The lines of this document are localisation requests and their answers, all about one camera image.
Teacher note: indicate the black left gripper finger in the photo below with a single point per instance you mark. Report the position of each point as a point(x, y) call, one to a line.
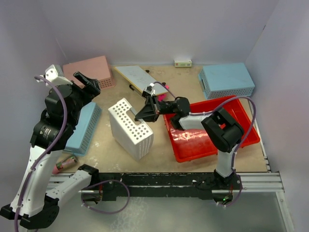
point(88, 94)
point(89, 84)

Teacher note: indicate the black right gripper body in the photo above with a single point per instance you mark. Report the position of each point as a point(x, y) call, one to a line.
point(165, 108)

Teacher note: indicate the white perforated basket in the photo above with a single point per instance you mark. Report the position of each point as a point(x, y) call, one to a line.
point(136, 140)

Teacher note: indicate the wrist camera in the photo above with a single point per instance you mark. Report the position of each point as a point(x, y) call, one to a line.
point(149, 90)
point(55, 75)

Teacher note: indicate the red plastic tray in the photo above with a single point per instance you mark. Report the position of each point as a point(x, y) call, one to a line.
point(194, 144)

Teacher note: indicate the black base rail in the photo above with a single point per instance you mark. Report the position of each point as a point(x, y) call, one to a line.
point(204, 186)

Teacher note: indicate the pink perforated basket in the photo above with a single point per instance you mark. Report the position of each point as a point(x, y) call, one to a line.
point(94, 68)

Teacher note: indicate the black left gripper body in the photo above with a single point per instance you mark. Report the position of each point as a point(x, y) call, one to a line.
point(77, 91)

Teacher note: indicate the aluminium table frame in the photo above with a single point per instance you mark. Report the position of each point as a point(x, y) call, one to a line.
point(250, 182)

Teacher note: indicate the light blue perforated basket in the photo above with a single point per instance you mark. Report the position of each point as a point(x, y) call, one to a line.
point(225, 80)

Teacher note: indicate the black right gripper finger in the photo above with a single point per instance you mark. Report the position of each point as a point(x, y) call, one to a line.
point(146, 117)
point(149, 107)

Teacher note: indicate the small white green box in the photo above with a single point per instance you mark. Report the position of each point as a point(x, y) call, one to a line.
point(182, 63)

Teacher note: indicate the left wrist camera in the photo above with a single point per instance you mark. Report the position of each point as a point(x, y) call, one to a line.
point(55, 75)

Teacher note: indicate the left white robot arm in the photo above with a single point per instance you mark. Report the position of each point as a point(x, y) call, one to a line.
point(34, 207)

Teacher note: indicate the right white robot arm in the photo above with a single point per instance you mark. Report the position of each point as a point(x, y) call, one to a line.
point(223, 130)

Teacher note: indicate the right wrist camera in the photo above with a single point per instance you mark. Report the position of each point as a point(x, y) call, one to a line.
point(149, 90)

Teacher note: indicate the pink green tube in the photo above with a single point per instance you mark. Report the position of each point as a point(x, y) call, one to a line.
point(64, 164)

